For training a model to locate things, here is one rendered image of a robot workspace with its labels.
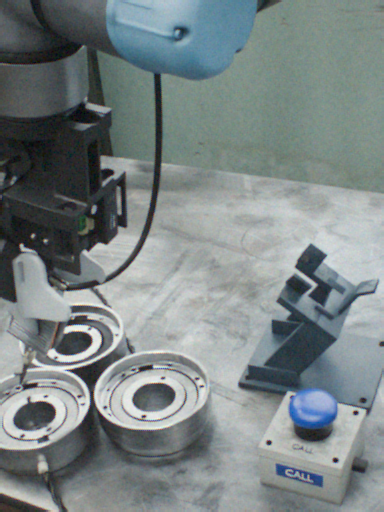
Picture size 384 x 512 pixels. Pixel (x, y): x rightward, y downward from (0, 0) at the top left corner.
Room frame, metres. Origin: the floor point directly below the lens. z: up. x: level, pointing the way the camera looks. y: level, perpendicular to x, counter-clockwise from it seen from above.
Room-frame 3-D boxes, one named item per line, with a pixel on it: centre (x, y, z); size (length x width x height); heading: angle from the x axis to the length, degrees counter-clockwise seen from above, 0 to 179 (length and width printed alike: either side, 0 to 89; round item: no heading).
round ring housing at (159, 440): (0.55, 0.05, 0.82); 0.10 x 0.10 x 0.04
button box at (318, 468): (0.47, -0.09, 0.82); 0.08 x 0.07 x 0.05; 61
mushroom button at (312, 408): (0.47, -0.08, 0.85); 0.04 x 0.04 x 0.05
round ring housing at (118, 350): (0.64, 0.13, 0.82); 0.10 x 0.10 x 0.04
